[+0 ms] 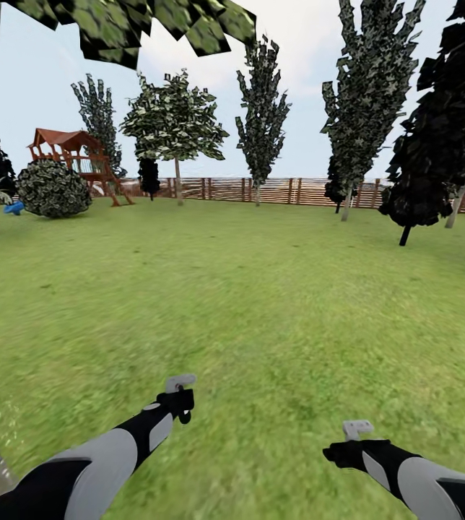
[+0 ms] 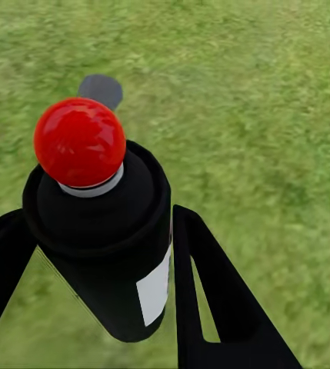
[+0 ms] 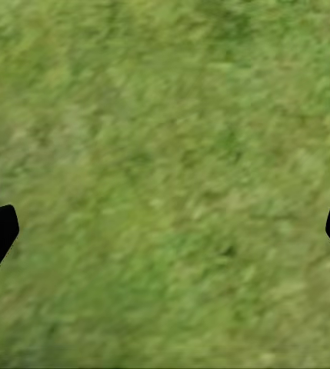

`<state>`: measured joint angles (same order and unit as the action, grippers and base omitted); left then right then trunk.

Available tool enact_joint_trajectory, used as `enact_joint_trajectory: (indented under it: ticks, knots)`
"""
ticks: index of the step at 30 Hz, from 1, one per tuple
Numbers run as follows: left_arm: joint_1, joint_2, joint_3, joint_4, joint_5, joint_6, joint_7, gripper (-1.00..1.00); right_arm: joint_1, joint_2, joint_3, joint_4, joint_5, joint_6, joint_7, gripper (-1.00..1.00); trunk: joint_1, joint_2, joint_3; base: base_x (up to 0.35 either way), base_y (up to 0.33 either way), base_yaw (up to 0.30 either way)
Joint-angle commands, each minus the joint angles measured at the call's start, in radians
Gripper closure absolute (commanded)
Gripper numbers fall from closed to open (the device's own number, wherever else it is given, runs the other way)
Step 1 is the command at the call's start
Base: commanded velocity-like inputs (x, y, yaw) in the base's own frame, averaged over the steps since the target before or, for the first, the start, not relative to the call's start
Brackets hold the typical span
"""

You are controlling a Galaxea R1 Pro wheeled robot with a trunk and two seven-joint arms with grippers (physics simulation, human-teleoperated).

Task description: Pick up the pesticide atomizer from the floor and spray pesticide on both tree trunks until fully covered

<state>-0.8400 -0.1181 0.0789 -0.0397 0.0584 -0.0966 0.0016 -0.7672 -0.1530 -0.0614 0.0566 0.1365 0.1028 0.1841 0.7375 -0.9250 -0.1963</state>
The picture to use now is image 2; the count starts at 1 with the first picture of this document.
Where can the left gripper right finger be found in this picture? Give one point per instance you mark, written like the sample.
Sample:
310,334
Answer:
248,339

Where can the pesticide atomizer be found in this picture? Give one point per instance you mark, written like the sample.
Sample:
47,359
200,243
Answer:
99,206

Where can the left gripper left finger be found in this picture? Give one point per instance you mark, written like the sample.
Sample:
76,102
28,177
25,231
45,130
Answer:
16,249

